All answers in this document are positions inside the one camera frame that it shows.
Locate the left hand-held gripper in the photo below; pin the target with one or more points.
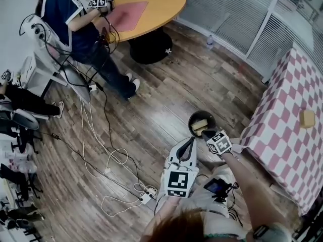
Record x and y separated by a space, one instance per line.
178 181

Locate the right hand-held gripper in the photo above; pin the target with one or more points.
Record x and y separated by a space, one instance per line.
219 142

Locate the black waste bin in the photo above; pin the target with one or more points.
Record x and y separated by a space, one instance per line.
202 115

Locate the person's right forearm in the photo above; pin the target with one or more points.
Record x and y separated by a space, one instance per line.
239 185

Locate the white power strip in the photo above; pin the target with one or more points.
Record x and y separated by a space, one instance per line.
148 195
93 88

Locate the person's white shirt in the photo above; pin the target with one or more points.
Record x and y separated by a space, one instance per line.
217 220

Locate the pink checkered tablecloth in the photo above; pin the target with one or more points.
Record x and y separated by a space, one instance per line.
282 135

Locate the white power adapter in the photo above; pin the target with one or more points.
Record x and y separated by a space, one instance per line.
107 171

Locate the clear water bottle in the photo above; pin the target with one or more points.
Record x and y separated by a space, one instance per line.
210 41

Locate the black round stool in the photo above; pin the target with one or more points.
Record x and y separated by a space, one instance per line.
151 48

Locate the round yellow wooden table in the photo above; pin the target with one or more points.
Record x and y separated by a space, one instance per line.
161 14

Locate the grey chair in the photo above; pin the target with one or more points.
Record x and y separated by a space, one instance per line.
73 82

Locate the pink mat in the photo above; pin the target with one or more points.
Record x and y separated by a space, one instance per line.
128 16

